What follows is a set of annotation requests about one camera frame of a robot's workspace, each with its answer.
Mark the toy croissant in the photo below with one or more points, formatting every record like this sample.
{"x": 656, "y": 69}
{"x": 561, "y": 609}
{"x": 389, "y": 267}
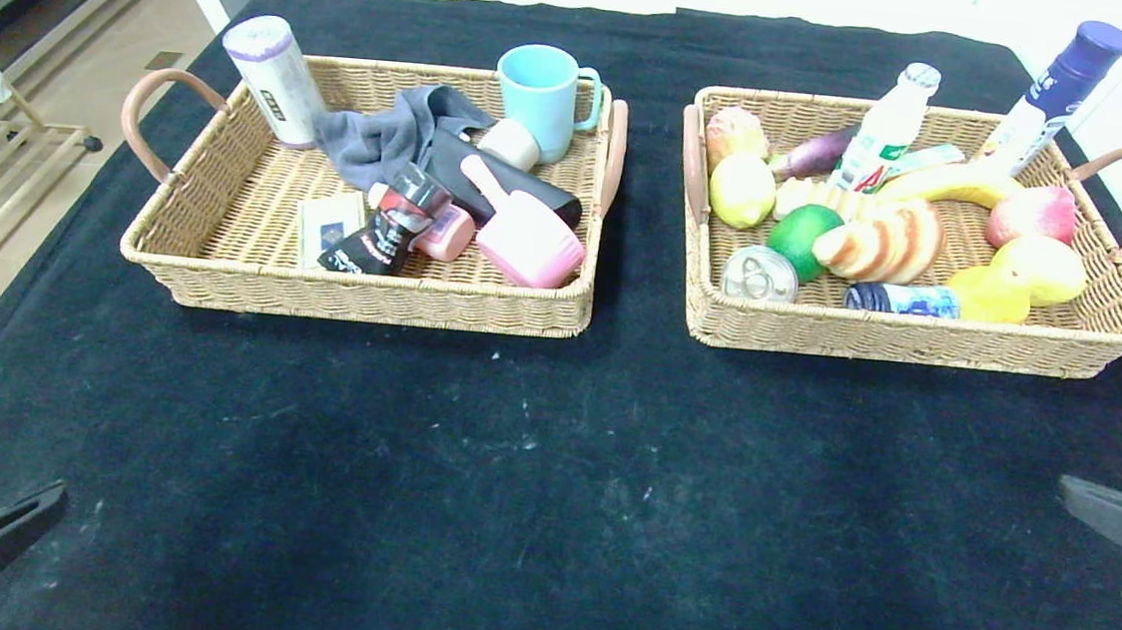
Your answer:
{"x": 882, "y": 245}

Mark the green lime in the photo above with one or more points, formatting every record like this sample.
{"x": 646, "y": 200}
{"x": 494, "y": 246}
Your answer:
{"x": 807, "y": 236}

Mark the round tin can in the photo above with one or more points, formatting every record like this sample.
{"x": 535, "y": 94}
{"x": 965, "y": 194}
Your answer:
{"x": 759, "y": 276}

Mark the black cosmetic tube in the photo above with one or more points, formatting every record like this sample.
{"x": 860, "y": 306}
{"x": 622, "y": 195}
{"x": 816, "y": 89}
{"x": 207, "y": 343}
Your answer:
{"x": 382, "y": 231}

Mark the pink plastic bottle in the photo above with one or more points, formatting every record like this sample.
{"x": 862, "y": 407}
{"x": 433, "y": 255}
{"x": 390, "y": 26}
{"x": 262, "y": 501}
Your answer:
{"x": 449, "y": 233}

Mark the pink saucepan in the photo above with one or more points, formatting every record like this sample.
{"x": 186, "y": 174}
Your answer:
{"x": 527, "y": 242}

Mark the yellow mango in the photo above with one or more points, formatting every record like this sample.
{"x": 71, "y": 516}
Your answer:
{"x": 1050, "y": 268}

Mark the red apple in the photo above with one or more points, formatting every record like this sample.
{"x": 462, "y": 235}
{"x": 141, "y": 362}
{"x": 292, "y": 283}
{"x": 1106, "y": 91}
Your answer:
{"x": 1035, "y": 214}

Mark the yellow banana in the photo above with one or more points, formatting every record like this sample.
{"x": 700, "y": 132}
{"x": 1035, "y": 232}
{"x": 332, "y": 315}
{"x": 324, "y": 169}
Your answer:
{"x": 952, "y": 184}

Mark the white bottle with blue cap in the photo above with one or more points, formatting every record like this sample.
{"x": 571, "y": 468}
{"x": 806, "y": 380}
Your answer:
{"x": 1060, "y": 84}

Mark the wooden rack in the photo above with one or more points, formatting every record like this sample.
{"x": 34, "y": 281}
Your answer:
{"x": 23, "y": 148}

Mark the white milk drink bottle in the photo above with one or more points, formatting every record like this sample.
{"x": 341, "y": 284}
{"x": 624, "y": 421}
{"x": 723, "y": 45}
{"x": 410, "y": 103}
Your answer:
{"x": 880, "y": 140}

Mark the sliced bread loaf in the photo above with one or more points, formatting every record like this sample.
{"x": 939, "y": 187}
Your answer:
{"x": 811, "y": 194}

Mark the purple eggplant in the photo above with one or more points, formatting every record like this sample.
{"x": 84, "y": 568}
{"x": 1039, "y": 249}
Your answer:
{"x": 809, "y": 154}

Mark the beige card box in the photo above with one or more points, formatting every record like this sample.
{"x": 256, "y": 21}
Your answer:
{"x": 318, "y": 221}

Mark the yellow lemon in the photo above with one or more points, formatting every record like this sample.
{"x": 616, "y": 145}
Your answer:
{"x": 741, "y": 189}

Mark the orange pink peach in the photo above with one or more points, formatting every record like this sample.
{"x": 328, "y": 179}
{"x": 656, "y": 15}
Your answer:
{"x": 734, "y": 130}

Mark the white tumbler with purple lid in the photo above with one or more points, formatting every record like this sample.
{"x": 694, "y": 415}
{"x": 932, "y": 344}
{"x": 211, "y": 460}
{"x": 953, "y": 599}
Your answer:
{"x": 274, "y": 82}

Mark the grey cloth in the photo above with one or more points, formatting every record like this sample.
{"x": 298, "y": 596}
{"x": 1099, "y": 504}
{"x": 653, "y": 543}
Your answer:
{"x": 374, "y": 145}

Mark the black glasses case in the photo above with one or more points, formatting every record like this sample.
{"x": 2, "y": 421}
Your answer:
{"x": 541, "y": 191}

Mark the small beige cup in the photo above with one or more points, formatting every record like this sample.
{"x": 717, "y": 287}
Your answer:
{"x": 509, "y": 144}

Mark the black table cloth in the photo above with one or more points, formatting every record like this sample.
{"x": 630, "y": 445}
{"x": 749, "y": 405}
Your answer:
{"x": 424, "y": 19}

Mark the light blue mug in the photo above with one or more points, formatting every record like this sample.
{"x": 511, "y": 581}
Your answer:
{"x": 538, "y": 93}

